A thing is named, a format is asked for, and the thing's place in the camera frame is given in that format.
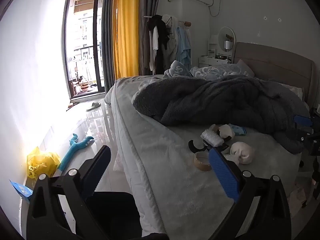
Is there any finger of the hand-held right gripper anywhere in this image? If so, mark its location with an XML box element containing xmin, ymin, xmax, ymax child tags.
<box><xmin>293</xmin><ymin>114</ymin><xmax>314</xmax><ymax>142</ymax></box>

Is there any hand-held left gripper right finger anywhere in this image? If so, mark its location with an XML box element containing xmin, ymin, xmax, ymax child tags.
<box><xmin>208</xmin><ymin>147</ymin><xmax>292</xmax><ymax>240</ymax></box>

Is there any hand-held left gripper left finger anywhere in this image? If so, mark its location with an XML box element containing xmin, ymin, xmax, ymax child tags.
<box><xmin>26</xmin><ymin>144</ymin><xmax>112</xmax><ymax>240</ymax></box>

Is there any brown cardboard tape roll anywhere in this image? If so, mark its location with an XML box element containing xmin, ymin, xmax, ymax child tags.
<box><xmin>194</xmin><ymin>151</ymin><xmax>213</xmax><ymax>172</ymax></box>

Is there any black printed packet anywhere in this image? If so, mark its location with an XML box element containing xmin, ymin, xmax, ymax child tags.
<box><xmin>202</xmin><ymin>141</ymin><xmax>231</xmax><ymax>155</ymax></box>

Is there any white fluffy wad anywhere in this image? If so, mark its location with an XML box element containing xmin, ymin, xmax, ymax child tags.
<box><xmin>230</xmin><ymin>142</ymin><xmax>255</xmax><ymax>165</ymax></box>

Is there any black curved plastic piece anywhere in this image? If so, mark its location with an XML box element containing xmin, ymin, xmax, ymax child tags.
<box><xmin>188</xmin><ymin>140</ymin><xmax>208</xmax><ymax>153</ymax></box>

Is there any beige cracked ball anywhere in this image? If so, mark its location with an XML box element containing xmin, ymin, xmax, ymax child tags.
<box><xmin>210</xmin><ymin>124</ymin><xmax>235</xmax><ymax>140</ymax></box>

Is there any blue plush toy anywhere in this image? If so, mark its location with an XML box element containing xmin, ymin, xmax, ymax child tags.
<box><xmin>58</xmin><ymin>133</ymin><xmax>94</xmax><ymax>173</ymax></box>

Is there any bed with grey fleece sheet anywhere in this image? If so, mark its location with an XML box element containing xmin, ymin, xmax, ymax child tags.
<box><xmin>104</xmin><ymin>76</ymin><xmax>310</xmax><ymax>240</ymax></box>

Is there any yellow plastic bag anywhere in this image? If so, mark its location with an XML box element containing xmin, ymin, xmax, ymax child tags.
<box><xmin>27</xmin><ymin>146</ymin><xmax>61</xmax><ymax>180</ymax></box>

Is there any beige upholstered headboard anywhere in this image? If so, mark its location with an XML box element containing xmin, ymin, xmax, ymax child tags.
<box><xmin>232</xmin><ymin>42</ymin><xmax>316</xmax><ymax>110</ymax></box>

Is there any dark grey fleece blanket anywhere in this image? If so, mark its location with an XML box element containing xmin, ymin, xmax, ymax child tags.
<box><xmin>132</xmin><ymin>74</ymin><xmax>312</xmax><ymax>154</ymax></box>

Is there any blue paper packet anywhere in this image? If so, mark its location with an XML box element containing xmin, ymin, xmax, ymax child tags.
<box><xmin>9</xmin><ymin>179</ymin><xmax>33</xmax><ymax>200</ymax></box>

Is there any grey pillow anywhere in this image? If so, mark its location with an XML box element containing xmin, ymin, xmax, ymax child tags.
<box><xmin>236</xmin><ymin>59</ymin><xmax>255</xmax><ymax>77</ymax></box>

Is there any light blue patterned quilt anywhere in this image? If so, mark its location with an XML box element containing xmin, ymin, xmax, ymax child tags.
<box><xmin>189</xmin><ymin>64</ymin><xmax>255</xmax><ymax>81</ymax></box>

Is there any blue printed blanket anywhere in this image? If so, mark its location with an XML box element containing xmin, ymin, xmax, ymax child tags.
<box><xmin>164</xmin><ymin>60</ymin><xmax>193</xmax><ymax>78</ymax></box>

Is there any round mirror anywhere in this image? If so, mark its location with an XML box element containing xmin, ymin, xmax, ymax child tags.
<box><xmin>218</xmin><ymin>27</ymin><xmax>236</xmax><ymax>53</ymax></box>

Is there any white desktop shelf organizer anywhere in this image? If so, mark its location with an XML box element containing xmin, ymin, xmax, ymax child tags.
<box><xmin>207</xmin><ymin>35</ymin><xmax>219</xmax><ymax>58</ymax></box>

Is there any black framed glass door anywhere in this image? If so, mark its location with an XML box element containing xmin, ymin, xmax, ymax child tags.
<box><xmin>64</xmin><ymin>0</ymin><xmax>106</xmax><ymax>100</ymax></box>

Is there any grey curtain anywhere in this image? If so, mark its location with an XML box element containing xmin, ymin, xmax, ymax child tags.
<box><xmin>101</xmin><ymin>0</ymin><xmax>116</xmax><ymax>93</ymax></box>
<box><xmin>137</xmin><ymin>0</ymin><xmax>161</xmax><ymax>77</ymax></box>

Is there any light blue shirt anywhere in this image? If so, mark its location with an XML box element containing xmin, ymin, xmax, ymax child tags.
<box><xmin>176</xmin><ymin>26</ymin><xmax>192</xmax><ymax>66</ymax></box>

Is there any beige coat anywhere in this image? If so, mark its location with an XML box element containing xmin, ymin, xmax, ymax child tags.
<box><xmin>162</xmin><ymin>16</ymin><xmax>180</xmax><ymax>67</ymax></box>

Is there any yellow curtain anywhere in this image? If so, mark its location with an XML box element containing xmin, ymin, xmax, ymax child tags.
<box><xmin>112</xmin><ymin>0</ymin><xmax>139</xmax><ymax>80</ymax></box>

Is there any white shirt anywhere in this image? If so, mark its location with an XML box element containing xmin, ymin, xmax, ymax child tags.
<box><xmin>151</xmin><ymin>26</ymin><xmax>160</xmax><ymax>51</ymax></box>

